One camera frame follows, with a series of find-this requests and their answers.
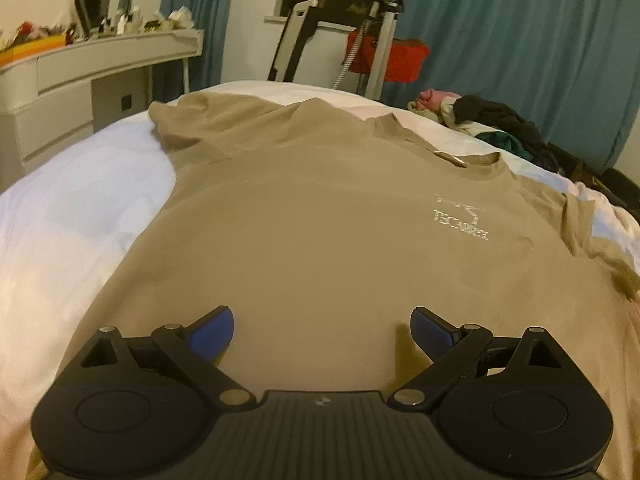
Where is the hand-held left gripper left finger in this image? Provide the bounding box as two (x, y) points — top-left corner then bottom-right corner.
(77, 305), (257, 411)

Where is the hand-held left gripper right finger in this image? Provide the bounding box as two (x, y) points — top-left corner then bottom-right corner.
(392, 307), (568, 410)

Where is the tan t-shirt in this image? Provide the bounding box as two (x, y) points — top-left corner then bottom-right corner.
(27, 96), (640, 480)

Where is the pastel bed duvet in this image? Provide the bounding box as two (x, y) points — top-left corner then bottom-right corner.
(0, 79), (640, 480)

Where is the green garment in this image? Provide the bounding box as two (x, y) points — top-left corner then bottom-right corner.
(474, 130), (532, 155)

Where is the black armchair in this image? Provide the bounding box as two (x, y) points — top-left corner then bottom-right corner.
(544, 144), (640, 212)

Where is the black garment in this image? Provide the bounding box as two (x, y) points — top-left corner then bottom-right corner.
(451, 94), (552, 162)

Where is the pink garment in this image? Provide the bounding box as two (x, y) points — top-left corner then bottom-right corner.
(416, 88), (464, 112)

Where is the red bag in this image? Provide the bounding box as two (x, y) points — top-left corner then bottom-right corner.
(345, 29), (431, 84)

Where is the white dressing table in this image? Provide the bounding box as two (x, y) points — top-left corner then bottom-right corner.
(0, 27), (206, 182)

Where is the garment steamer stand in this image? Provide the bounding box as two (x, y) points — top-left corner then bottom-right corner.
(333, 0), (406, 99)

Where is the wide blue curtain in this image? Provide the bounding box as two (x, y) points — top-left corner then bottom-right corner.
(377, 0), (640, 173)

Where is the tissue box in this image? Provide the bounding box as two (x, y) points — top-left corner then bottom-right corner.
(166, 6), (197, 31)

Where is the row of cosmetic bottles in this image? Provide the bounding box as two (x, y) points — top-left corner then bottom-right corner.
(99, 4), (147, 36)

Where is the narrow blue curtain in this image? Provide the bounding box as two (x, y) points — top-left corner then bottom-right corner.
(164, 0), (242, 87)

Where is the orange tray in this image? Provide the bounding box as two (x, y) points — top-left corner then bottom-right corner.
(0, 34), (69, 67)

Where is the white folded frame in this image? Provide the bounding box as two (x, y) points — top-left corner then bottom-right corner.
(266, 0), (322, 84)

